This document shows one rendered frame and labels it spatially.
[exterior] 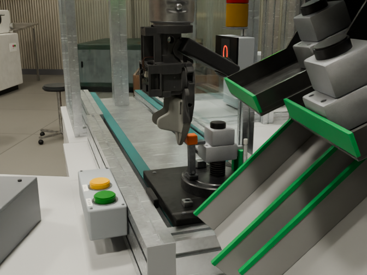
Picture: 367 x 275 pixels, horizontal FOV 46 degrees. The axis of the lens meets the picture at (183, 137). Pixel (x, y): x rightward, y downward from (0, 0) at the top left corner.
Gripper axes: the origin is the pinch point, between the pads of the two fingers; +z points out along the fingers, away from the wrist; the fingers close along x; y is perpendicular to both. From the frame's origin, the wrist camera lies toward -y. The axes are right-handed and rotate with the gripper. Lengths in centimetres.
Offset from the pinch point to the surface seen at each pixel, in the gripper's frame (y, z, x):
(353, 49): 0.0, -19.3, 43.4
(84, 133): 11, 20, -81
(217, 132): -5.7, -1.1, 2.2
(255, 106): 2.6, -12.6, 32.5
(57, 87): 11, 50, -372
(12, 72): 73, 75, -703
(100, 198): 15.6, 10.0, 0.0
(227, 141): -7.8, 0.8, 2.2
